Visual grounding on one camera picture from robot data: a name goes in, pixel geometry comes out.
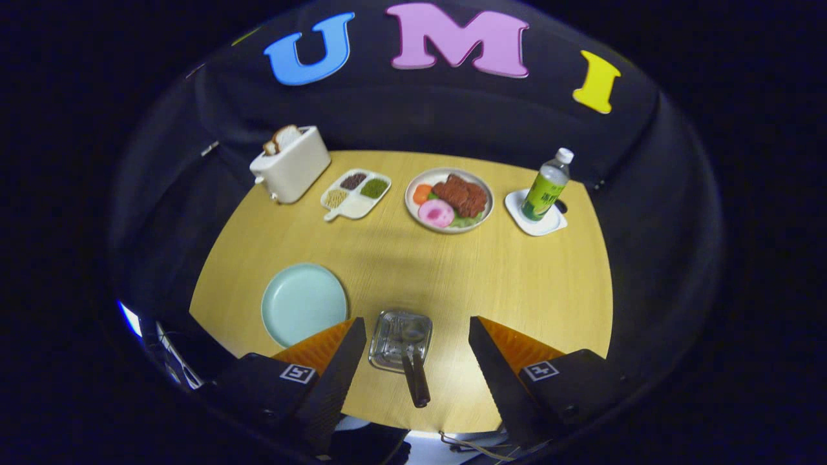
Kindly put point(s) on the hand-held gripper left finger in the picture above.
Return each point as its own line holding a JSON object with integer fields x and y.
{"x": 336, "y": 387}

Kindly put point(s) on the black backdrop cloth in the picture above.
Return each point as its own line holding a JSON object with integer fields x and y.
{"x": 452, "y": 110}

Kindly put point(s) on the silver metal clip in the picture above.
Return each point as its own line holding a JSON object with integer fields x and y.
{"x": 209, "y": 148}

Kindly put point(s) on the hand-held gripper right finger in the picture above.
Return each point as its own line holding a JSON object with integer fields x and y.
{"x": 497, "y": 387}

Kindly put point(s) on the metal spoon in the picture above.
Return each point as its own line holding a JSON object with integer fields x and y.
{"x": 418, "y": 381}

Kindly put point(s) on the dark red beans pile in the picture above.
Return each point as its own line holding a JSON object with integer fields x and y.
{"x": 353, "y": 181}

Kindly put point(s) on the large bread slice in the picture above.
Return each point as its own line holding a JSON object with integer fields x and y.
{"x": 287, "y": 138}

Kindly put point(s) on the green beans pile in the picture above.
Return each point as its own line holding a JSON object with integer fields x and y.
{"x": 374, "y": 188}

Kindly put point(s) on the white square coaster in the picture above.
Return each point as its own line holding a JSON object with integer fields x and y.
{"x": 539, "y": 227}

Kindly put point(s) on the white divided snack tray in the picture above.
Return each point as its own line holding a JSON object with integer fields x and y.
{"x": 357, "y": 206}

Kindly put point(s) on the green label drink bottle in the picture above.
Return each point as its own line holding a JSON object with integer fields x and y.
{"x": 546, "y": 190}

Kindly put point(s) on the brown meat slices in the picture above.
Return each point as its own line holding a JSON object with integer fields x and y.
{"x": 462, "y": 194}

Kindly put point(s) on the white plate with food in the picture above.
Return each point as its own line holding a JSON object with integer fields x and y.
{"x": 413, "y": 210}

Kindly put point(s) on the yellow soybeans pile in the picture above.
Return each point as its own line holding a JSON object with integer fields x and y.
{"x": 335, "y": 198}

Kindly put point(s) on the pink round ham slice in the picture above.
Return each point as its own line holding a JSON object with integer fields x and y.
{"x": 436, "y": 213}

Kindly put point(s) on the orange carrot piece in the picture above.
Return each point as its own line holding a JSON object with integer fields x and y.
{"x": 422, "y": 194}

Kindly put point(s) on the small bread slice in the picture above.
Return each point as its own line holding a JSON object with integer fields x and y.
{"x": 271, "y": 147}

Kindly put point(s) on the light green plate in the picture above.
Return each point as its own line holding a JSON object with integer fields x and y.
{"x": 300, "y": 303}

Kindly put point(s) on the white toaster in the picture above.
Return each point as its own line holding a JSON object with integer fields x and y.
{"x": 297, "y": 171}

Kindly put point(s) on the green lettuce leaf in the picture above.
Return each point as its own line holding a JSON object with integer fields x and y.
{"x": 466, "y": 221}

